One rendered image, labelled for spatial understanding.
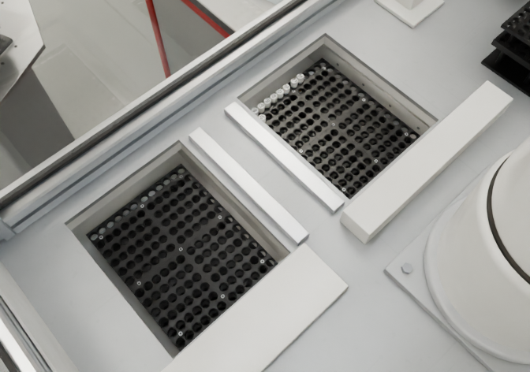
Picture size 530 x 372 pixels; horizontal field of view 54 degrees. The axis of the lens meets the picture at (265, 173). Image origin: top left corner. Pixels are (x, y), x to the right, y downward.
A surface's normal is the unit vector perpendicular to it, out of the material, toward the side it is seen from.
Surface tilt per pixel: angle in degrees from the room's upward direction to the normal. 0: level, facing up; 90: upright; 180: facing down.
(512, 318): 90
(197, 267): 0
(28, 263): 0
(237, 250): 0
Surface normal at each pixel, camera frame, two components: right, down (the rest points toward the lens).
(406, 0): -0.73, 0.60
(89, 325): 0.00, -0.47
